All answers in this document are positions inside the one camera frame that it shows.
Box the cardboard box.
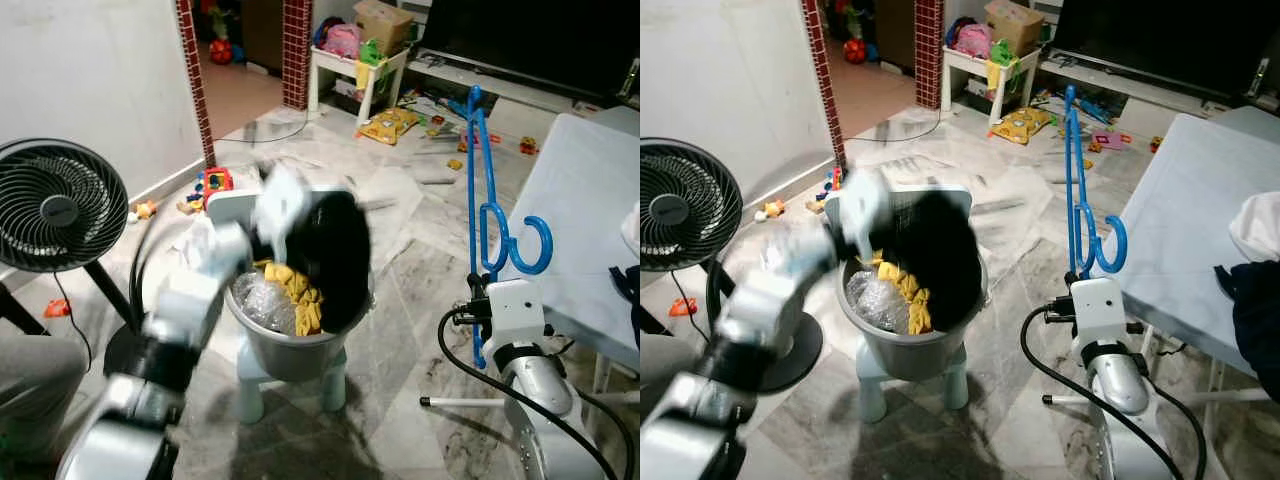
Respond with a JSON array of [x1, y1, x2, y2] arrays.
[[983, 0, 1046, 56], [352, 0, 416, 56]]

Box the white television stand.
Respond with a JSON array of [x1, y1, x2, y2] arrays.
[[1035, 50, 1280, 116], [405, 50, 641, 113]]

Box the clear plastic wrap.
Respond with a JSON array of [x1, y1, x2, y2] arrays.
[[845, 270, 906, 336], [232, 272, 299, 336]]

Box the black garment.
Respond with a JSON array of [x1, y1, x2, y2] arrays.
[[288, 190, 373, 336], [885, 190, 991, 331]]

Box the grey plastic basin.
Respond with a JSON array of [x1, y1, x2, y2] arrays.
[[224, 255, 373, 383], [838, 255, 991, 383]]

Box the white folding table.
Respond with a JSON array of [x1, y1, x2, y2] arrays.
[[1040, 112, 1280, 406], [420, 105, 641, 409]]

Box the white side table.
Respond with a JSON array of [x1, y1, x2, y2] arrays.
[[307, 45, 409, 127], [940, 45, 1041, 127]]

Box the blue plastic hanger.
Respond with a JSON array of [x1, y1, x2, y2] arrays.
[[1062, 84, 1129, 286], [464, 84, 554, 371]]

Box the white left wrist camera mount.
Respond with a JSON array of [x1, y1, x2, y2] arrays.
[[838, 165, 906, 263], [248, 165, 313, 263]]

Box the black floor fan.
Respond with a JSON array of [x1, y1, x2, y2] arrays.
[[640, 138, 826, 396], [0, 138, 146, 379]]

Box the pink bag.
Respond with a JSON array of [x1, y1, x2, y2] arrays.
[[318, 22, 363, 59], [950, 22, 993, 59]]

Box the black television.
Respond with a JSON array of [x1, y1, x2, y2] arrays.
[[1050, 0, 1280, 101], [418, 0, 641, 101]]

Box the yellow patterned floor toy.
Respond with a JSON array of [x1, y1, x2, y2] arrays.
[[357, 107, 421, 147], [990, 107, 1053, 147]]

